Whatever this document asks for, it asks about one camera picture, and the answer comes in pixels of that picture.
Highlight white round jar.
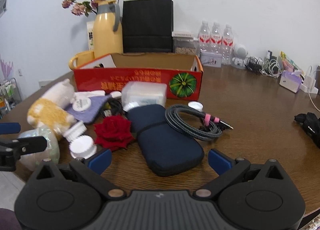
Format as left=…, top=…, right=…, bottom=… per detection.
left=69, top=135, right=97, bottom=159

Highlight red artificial rose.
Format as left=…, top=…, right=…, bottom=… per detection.
left=94, top=115, right=135, bottom=151

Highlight grey braided cable coil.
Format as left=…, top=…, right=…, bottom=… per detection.
left=164, top=104, right=234, bottom=142

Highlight white ribbed bottle cap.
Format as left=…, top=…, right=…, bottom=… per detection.
left=63, top=121, right=87, bottom=143

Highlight yellow white plush toy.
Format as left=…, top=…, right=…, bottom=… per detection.
left=27, top=79, right=76, bottom=140

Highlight purple cloth pouch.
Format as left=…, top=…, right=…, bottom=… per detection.
left=65, top=95, right=112, bottom=124

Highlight navy blue zip pouch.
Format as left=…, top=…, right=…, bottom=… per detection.
left=127, top=104, right=204, bottom=177

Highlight white round lid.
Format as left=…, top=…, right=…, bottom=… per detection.
left=72, top=97, right=92, bottom=112

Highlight small white cup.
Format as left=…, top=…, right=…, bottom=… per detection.
left=188, top=101, right=203, bottom=112

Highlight red cardboard pumpkin box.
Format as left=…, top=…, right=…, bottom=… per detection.
left=73, top=53, right=203, bottom=101

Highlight black folded umbrella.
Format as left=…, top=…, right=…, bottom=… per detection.
left=295, top=112, right=320, bottom=148

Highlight decorated tin box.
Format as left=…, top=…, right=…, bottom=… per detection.
left=200, top=51, right=222, bottom=68

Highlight purple tissue box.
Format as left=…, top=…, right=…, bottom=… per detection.
left=279, top=70, right=302, bottom=93

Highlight white robot figurine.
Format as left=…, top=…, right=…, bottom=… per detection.
left=231, top=44, right=248, bottom=70

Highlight right water bottle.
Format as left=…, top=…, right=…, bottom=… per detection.
left=222, top=24, right=234, bottom=65

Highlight water bottle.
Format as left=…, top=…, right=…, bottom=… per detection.
left=198, top=20, right=211, bottom=53
left=222, top=24, right=234, bottom=65
left=210, top=22, right=222, bottom=54

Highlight white power adapter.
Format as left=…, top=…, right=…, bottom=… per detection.
left=300, top=66, right=319, bottom=96

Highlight colourful snack packets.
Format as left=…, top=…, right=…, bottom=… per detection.
left=280, top=51, right=301, bottom=73

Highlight clear container with nuts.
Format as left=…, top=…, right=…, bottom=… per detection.
left=173, top=37, right=196, bottom=55

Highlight middle water bottle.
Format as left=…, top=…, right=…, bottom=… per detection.
left=210, top=22, right=222, bottom=54

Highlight left water bottle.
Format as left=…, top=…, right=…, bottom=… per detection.
left=198, top=20, right=211, bottom=53

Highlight yellow thermos jug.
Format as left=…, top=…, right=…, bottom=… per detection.
left=93, top=0, right=123, bottom=58

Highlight white flat box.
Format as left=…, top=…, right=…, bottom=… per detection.
left=171, top=31, right=194, bottom=38

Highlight black paper bag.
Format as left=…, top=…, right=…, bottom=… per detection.
left=122, top=0, right=174, bottom=53

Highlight wire storage rack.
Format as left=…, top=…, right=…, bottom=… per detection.
left=0, top=78, right=22, bottom=118

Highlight tangled chargers and cables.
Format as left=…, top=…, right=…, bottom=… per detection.
left=246, top=50, right=283, bottom=80

